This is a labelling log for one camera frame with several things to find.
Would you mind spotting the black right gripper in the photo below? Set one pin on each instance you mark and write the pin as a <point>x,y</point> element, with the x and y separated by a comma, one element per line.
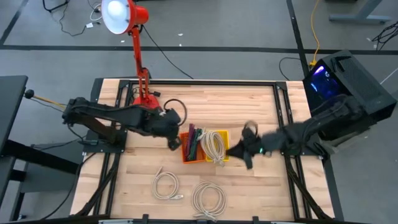
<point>262,144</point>

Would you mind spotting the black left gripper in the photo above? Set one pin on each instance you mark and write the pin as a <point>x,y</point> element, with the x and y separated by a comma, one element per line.
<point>163,123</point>

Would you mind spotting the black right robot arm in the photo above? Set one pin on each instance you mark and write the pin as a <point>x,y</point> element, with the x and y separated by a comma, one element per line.
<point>311,130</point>

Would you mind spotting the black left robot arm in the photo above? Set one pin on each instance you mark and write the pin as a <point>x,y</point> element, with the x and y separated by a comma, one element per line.
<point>102,113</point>

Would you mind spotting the yellow plastic basket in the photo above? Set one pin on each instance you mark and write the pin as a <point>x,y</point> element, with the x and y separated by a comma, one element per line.
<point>226,137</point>

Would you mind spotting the orange plastic basket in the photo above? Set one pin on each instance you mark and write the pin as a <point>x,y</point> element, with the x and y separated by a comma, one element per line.
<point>200,155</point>

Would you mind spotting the black computer tower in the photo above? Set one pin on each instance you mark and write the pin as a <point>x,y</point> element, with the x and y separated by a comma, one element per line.
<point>357,81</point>

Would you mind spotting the wooden stick with black knob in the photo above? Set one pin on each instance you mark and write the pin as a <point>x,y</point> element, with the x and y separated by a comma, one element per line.
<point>46,100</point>

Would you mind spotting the red desk lamp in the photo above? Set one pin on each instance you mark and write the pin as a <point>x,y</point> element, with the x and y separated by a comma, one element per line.
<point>119,14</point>

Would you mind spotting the black side desk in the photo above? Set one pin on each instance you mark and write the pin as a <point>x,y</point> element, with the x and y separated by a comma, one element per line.
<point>11,102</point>

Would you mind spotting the grey desk base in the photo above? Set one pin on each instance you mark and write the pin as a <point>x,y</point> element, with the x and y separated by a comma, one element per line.
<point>360,17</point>

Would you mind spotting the black aluminium table frame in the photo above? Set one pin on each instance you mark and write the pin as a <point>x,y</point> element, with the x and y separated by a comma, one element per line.
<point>202,82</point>

